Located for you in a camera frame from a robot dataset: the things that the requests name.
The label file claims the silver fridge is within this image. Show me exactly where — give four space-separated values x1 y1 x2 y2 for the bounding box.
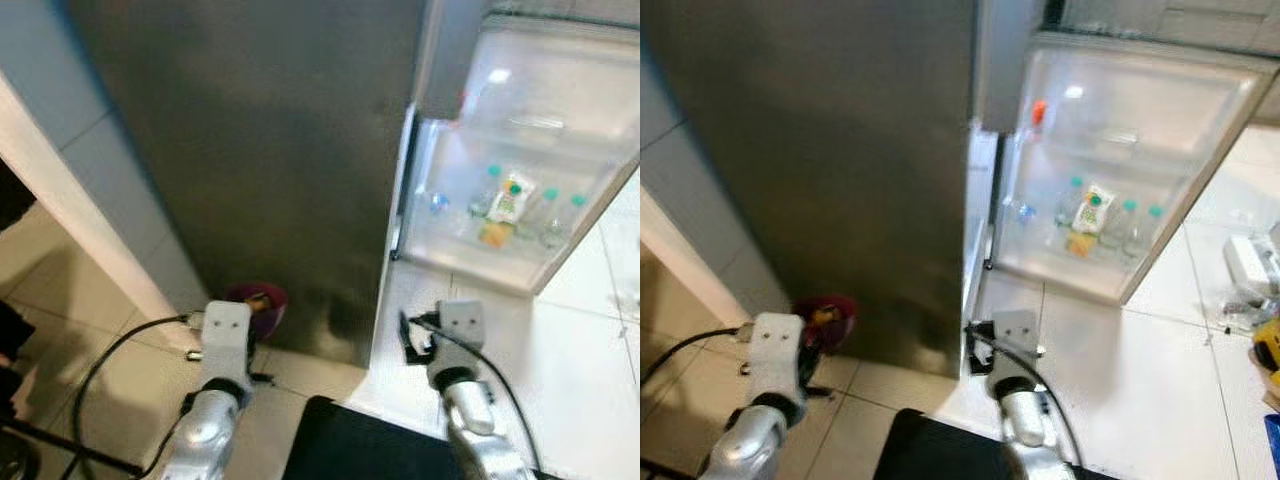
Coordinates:
65 0 491 367
640 0 1046 379

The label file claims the silver fridge lower door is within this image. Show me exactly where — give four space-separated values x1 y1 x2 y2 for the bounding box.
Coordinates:
985 30 1280 307
393 15 641 298

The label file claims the black floor mat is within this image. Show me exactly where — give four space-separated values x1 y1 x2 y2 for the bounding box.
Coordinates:
872 408 1121 480
283 395 561 480

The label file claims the white Peel Fresh juice pouch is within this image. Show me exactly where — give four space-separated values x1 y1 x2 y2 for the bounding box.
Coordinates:
1071 183 1117 237
486 170 537 227

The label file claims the white plastic item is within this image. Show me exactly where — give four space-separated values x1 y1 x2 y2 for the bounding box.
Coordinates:
1224 232 1280 302

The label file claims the yellow tool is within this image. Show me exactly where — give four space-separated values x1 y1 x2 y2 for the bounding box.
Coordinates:
1249 318 1280 397

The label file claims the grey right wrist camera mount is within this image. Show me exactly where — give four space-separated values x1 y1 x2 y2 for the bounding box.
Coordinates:
432 300 489 373
985 310 1042 380

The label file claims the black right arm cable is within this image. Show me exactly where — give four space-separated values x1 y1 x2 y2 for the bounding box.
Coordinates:
967 325 1087 472
404 315 547 477

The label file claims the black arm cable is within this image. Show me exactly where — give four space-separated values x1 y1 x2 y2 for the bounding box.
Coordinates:
967 325 1087 472
640 325 754 387
62 312 207 480
404 315 547 477

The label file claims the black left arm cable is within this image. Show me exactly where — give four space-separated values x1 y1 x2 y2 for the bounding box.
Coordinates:
62 312 207 480
640 325 754 387

